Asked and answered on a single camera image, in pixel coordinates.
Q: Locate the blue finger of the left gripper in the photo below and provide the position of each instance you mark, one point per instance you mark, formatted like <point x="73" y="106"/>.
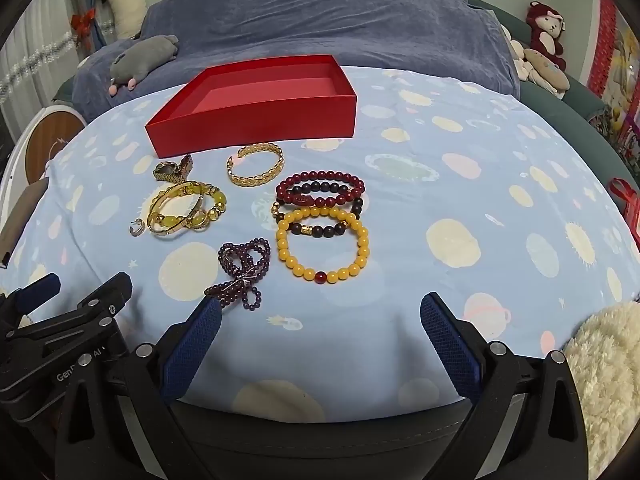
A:
<point x="34" y="295"/>
<point x="110" y="297"/>

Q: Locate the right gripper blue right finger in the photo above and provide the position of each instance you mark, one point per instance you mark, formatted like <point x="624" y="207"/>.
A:
<point x="462" y="363"/>

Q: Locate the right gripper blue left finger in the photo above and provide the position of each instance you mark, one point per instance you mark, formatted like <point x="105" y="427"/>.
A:
<point x="184" y="346"/>

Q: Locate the purple garnet bead strand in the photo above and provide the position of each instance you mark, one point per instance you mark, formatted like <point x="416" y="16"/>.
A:
<point x="245" y="264"/>

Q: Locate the gold bangle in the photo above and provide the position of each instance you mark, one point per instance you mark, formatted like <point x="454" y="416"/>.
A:
<point x="175" y="208"/>

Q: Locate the brown cardboard piece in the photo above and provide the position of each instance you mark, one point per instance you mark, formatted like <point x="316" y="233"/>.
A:
<point x="18" y="218"/>

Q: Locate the cream fluffy rug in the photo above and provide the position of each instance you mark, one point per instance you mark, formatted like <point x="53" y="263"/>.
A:
<point x="603" y="356"/>

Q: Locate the gold wristwatch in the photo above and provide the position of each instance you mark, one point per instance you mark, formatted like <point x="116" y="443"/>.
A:
<point x="174" y="172"/>

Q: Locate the light blue planet bedsheet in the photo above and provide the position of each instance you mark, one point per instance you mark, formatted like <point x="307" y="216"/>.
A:
<point x="469" y="194"/>

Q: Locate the white round wooden-top stool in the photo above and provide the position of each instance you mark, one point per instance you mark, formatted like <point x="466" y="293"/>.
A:
<point x="49" y="132"/>

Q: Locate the grey plush toy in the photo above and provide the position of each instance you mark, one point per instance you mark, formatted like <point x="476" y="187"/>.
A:
<point x="134" y="64"/>

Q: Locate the white sheer curtain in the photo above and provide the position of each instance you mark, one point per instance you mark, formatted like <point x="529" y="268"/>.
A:
<point x="38" y="57"/>

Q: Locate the red ribbon bow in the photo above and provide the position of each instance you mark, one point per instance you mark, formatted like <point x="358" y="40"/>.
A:
<point x="82" y="26"/>

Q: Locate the red open cardboard box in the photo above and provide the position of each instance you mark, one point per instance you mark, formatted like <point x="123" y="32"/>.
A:
<point x="294" y="97"/>

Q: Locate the beige round plush toy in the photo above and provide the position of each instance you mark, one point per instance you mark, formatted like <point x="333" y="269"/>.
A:
<point x="545" y="72"/>

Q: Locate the red monkey plush toy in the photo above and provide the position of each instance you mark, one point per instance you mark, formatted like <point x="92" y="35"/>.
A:
<point x="547" y="26"/>

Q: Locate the dark blue blanket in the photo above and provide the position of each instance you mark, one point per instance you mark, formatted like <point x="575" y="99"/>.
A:
<point x="445" y="38"/>

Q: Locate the red ribbon handle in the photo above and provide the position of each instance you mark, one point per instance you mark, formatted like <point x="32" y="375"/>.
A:
<point x="631" y="211"/>

